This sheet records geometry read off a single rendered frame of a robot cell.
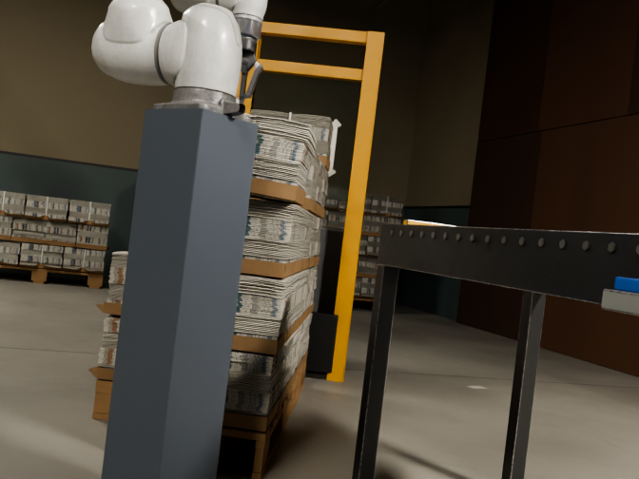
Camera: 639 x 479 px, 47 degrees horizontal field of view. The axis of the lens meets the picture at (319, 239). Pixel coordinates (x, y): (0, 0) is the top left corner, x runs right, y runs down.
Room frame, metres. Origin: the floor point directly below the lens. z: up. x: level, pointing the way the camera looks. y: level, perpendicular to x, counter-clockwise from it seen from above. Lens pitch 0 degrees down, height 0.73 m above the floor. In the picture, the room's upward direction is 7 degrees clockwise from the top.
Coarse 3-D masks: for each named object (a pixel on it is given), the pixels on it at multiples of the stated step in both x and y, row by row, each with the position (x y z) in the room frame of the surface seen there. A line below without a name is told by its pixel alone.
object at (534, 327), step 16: (528, 304) 2.26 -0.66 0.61; (544, 304) 2.26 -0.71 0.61; (528, 320) 2.25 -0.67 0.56; (528, 336) 2.25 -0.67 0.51; (528, 352) 2.25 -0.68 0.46; (528, 368) 2.25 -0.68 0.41; (528, 384) 2.25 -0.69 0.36; (512, 400) 2.29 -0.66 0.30; (528, 400) 2.26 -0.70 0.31; (512, 416) 2.28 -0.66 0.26; (528, 416) 2.26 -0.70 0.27; (512, 432) 2.27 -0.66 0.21; (528, 432) 2.26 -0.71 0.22; (512, 448) 2.26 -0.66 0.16; (512, 464) 2.25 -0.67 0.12
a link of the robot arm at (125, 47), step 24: (120, 0) 1.80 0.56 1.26; (144, 0) 1.80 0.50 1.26; (120, 24) 1.80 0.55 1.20; (144, 24) 1.79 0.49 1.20; (168, 24) 1.82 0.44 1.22; (96, 48) 1.85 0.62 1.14; (120, 48) 1.82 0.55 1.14; (144, 48) 1.80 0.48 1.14; (120, 72) 1.85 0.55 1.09; (144, 72) 1.83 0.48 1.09
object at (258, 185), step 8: (256, 184) 2.13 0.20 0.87; (264, 184) 2.13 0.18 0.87; (272, 184) 2.13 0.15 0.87; (280, 184) 2.13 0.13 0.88; (288, 184) 2.13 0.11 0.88; (256, 192) 2.13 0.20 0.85; (264, 192) 2.13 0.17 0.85; (272, 192) 2.13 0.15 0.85; (280, 192) 2.13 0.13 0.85; (288, 192) 2.13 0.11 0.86; (296, 192) 2.13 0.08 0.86; (304, 192) 2.35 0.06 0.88; (296, 200) 2.16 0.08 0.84
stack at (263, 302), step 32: (256, 224) 2.18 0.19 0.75; (288, 224) 2.17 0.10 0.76; (256, 256) 2.18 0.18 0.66; (288, 256) 2.23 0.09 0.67; (256, 288) 2.17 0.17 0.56; (288, 288) 2.35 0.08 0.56; (256, 320) 2.18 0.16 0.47; (288, 320) 2.49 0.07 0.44; (288, 352) 2.61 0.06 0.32; (256, 384) 2.18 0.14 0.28; (288, 416) 2.91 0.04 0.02; (224, 448) 2.28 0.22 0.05; (256, 448) 2.17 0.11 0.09
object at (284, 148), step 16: (272, 128) 2.14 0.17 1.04; (288, 128) 2.14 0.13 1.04; (304, 128) 2.13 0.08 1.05; (256, 144) 2.14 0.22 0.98; (272, 144) 2.14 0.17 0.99; (288, 144) 2.13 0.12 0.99; (304, 144) 2.14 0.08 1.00; (256, 160) 2.14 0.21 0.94; (272, 160) 2.13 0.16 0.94; (288, 160) 2.13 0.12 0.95; (304, 160) 2.21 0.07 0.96; (256, 176) 2.14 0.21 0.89; (272, 176) 2.13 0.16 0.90; (288, 176) 2.13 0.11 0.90; (304, 176) 2.33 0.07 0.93
